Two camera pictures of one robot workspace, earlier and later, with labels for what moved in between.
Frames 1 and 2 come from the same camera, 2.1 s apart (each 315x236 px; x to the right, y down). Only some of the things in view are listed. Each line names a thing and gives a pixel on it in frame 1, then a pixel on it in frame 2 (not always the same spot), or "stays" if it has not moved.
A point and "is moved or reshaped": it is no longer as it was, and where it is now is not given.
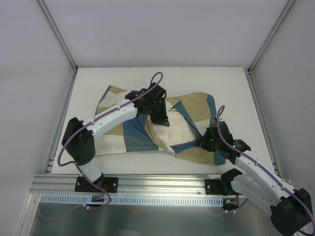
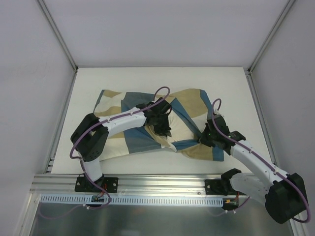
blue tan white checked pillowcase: (138, 134) is moved or reshaped
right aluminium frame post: (270, 36) stays
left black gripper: (159, 112) → (162, 125)
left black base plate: (110, 184) stays
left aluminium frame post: (56, 31) stays
